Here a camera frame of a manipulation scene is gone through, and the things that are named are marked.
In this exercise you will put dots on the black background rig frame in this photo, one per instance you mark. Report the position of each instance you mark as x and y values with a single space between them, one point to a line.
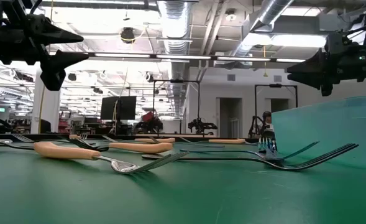
176 81
276 85

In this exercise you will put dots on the black aluminium table frame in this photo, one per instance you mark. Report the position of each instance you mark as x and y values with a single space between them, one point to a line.
58 136

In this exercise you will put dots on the white building pillar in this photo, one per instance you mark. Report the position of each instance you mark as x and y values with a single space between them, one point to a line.
46 109

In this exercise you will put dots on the grey doorway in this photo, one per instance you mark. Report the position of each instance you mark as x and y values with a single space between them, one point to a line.
230 118

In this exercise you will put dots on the red and black machine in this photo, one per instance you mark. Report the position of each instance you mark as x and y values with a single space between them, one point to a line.
148 124

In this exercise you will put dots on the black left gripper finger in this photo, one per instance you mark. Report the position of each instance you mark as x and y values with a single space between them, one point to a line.
72 59
58 32

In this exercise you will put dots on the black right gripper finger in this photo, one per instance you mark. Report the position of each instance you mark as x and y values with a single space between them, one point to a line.
310 65
311 80

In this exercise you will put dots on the black background monitor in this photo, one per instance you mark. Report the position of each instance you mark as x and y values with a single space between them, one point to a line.
119 107

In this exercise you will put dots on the person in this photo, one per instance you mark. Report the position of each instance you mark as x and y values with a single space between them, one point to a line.
267 115

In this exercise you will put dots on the black dome ceiling camera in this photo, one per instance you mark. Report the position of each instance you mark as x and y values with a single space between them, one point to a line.
127 35

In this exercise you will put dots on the teal plastic bin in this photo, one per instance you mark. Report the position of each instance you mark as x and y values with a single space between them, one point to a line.
325 130

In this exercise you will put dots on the overhead LED light bar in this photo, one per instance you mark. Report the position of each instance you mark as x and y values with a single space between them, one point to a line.
182 57

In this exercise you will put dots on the green table mat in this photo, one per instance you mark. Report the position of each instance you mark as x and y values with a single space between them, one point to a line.
182 199

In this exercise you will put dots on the silver ventilation duct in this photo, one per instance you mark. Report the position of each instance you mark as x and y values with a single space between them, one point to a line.
272 12
175 28

